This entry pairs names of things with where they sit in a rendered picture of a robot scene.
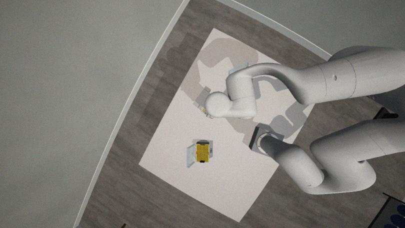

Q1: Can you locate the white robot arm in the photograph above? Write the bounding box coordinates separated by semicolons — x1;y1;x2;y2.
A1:
193;45;405;195

